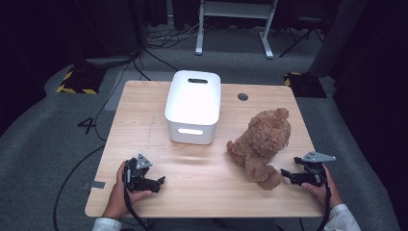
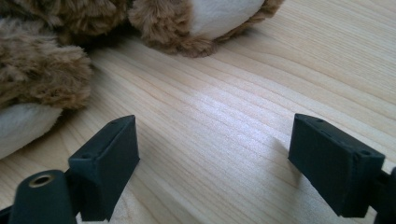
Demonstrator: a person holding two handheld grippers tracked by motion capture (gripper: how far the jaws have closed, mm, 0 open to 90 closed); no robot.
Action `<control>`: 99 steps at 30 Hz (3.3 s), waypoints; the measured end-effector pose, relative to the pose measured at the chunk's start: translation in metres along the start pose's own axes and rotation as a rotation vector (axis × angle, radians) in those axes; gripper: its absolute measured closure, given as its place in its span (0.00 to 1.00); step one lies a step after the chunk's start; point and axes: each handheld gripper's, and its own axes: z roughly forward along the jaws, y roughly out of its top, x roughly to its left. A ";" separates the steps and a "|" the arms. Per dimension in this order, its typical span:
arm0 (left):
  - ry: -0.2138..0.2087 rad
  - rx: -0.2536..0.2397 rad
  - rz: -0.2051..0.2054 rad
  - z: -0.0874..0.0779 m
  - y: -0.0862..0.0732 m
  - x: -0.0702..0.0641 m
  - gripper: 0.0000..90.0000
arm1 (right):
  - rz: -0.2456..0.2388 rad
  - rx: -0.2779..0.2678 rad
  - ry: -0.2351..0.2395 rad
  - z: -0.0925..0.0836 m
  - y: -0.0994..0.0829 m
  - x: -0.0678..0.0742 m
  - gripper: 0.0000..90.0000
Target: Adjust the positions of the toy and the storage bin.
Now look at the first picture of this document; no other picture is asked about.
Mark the white plastic storage box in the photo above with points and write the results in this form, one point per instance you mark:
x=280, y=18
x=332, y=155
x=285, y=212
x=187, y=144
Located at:
x=194, y=102

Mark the white metal stand frame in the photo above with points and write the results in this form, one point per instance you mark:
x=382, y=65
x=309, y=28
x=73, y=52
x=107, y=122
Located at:
x=235, y=9

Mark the grey curtain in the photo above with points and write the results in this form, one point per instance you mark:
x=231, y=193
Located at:
x=336, y=38

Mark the black yellow striped base plate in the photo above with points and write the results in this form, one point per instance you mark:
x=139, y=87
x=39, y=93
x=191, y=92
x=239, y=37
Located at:
x=306, y=86
x=81, y=83

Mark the person's left hand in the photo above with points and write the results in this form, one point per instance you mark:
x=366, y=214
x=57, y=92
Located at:
x=118, y=199

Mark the black tripod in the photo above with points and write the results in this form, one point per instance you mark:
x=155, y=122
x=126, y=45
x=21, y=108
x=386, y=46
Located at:
x=301, y=38

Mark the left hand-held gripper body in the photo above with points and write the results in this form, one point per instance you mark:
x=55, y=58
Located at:
x=134, y=174

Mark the person's dark trousers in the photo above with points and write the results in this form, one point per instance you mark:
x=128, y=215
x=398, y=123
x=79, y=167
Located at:
x=211, y=225

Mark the brown teddy bear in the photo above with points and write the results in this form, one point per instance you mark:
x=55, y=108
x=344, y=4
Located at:
x=263, y=138

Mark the grey stand base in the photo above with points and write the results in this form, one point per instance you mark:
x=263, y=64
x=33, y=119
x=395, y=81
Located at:
x=109, y=61

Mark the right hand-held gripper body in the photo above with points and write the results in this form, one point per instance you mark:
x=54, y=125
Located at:
x=316, y=174

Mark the grey tape piece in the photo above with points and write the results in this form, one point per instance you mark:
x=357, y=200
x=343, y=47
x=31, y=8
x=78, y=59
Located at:
x=98, y=184

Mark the person's right hand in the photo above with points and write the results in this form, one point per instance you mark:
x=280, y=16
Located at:
x=328, y=194

